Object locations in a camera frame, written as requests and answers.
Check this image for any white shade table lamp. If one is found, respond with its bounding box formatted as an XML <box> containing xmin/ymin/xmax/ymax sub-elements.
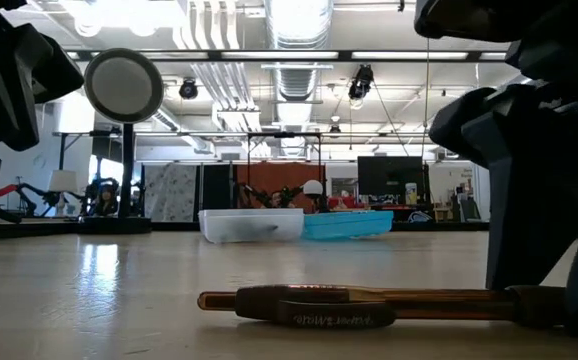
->
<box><xmin>48</xmin><ymin>169</ymin><xmax>79</xmax><ymax>211</ymax></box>

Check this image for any black metal stand frame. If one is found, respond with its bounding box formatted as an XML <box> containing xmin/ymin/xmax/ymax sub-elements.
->
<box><xmin>246</xmin><ymin>132</ymin><xmax>323</xmax><ymax>201</ymax></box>

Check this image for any black partition panel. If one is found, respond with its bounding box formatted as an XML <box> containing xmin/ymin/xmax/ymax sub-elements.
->
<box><xmin>201</xmin><ymin>163</ymin><xmax>233</xmax><ymax>209</ymax></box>

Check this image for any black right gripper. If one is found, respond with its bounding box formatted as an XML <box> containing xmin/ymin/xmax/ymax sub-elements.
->
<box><xmin>428</xmin><ymin>82</ymin><xmax>578</xmax><ymax>290</ymax></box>

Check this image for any black aluminium table frame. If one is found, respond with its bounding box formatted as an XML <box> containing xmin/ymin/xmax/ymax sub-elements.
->
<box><xmin>0</xmin><ymin>218</ymin><xmax>490</xmax><ymax>242</ymax></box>

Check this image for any black overhead crossbar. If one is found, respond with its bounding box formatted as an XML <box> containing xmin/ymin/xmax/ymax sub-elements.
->
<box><xmin>66</xmin><ymin>48</ymin><xmax>515</xmax><ymax>64</ymax></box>

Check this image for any black desk lamp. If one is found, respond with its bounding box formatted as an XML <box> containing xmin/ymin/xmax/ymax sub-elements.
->
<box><xmin>79</xmin><ymin>47</ymin><xmax>165</xmax><ymax>235</ymax></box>

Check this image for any teal plastic box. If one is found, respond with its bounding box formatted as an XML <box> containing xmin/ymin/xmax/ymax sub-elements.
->
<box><xmin>301</xmin><ymin>209</ymin><xmax>395</xmax><ymax>241</ymax></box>

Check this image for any black monitor screen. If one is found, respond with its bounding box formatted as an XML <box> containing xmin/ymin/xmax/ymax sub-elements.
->
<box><xmin>357</xmin><ymin>155</ymin><xmax>425</xmax><ymax>204</ymax></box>

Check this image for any silver ceiling air duct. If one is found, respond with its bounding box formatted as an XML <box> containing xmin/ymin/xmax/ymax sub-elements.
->
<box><xmin>263</xmin><ymin>0</ymin><xmax>335</xmax><ymax>101</ymax></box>

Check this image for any orange-brown partition wall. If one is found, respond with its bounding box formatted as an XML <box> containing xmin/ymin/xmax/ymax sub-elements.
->
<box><xmin>235</xmin><ymin>162</ymin><xmax>326</xmax><ymax>209</ymax></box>

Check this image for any brown Paper Mate pen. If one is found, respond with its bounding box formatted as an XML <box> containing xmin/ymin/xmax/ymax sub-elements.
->
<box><xmin>197</xmin><ymin>283</ymin><xmax>570</xmax><ymax>330</ymax></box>

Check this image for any patterned grey partition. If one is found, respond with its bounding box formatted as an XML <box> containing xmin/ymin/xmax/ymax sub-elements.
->
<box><xmin>142</xmin><ymin>163</ymin><xmax>199</xmax><ymax>223</ymax></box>

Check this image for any clear plastic supply box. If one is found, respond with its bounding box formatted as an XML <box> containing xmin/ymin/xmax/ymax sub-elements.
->
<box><xmin>198</xmin><ymin>208</ymin><xmax>306</xmax><ymax>245</ymax></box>

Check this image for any black ceiling spotlight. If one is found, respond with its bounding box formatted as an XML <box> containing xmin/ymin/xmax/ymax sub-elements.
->
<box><xmin>347</xmin><ymin>63</ymin><xmax>375</xmax><ymax>100</ymax></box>
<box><xmin>178</xmin><ymin>77</ymin><xmax>199</xmax><ymax>100</ymax></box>

